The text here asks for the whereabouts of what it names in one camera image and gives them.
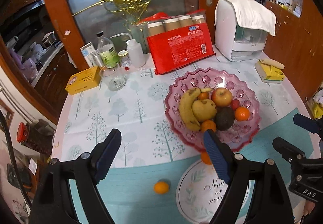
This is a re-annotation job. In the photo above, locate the orange mandarin with stem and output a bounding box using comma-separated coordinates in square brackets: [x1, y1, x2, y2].
[234, 106, 250, 122]

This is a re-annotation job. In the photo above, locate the red strawberry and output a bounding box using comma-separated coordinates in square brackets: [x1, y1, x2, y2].
[231, 99, 241, 111]

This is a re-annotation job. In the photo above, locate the large orange mandarin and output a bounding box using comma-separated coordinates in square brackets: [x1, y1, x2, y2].
[200, 120, 217, 133]

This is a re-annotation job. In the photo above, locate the yellow banana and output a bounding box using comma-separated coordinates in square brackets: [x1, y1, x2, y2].
[179, 88, 212, 131]

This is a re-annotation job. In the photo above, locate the pink glass fruit plate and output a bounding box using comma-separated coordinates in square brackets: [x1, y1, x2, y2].
[165, 68, 261, 151]

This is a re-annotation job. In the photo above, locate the yellow tissue pack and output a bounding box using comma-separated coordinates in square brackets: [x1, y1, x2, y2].
[255, 59, 285, 83]

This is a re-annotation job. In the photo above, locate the dark green avocado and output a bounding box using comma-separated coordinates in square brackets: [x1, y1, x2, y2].
[214, 107, 235, 131]

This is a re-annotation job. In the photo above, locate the red yellow apple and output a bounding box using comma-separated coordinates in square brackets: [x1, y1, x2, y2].
[211, 88, 233, 107]

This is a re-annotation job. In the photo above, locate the yellow pear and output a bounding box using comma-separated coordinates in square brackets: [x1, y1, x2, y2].
[192, 99, 217, 122]

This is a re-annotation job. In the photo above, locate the small orange in plate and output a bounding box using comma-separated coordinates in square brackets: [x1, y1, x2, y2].
[197, 92, 209, 100]

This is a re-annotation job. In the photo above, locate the patterned tablecloth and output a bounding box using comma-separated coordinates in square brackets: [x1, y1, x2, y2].
[52, 55, 320, 223]

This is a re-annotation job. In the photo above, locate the small orange beside banana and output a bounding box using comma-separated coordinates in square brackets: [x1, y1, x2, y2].
[153, 181, 170, 194]

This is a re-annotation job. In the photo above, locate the white countertop appliance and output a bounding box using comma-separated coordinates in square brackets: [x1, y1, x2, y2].
[215, 1, 270, 62]

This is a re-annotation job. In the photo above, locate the white cloth on appliance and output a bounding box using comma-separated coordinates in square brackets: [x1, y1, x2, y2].
[214, 0, 277, 37]

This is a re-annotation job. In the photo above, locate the yellow cardboard box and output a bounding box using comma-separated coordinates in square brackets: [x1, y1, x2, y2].
[65, 66, 101, 95]

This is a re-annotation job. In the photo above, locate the clear drinking glass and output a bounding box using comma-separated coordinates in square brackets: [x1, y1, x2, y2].
[100, 62, 126, 92]

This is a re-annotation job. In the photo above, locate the white blue carton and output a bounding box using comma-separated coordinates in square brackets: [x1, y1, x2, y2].
[80, 42, 96, 67]

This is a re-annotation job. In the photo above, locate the red paper cup package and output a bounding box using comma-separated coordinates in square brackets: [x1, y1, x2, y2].
[137, 9, 215, 75]

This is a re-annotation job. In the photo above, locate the green label glass bottle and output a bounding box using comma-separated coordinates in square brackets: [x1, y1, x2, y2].
[96, 31, 120, 65]

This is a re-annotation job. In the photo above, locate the small glass jar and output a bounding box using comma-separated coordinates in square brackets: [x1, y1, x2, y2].
[118, 49, 131, 67]

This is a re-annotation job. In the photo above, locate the white squeeze bottle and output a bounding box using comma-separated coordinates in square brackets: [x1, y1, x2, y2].
[111, 32, 146, 68]

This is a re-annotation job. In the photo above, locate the black cable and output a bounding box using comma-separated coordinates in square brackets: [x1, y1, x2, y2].
[0, 109, 34, 209]

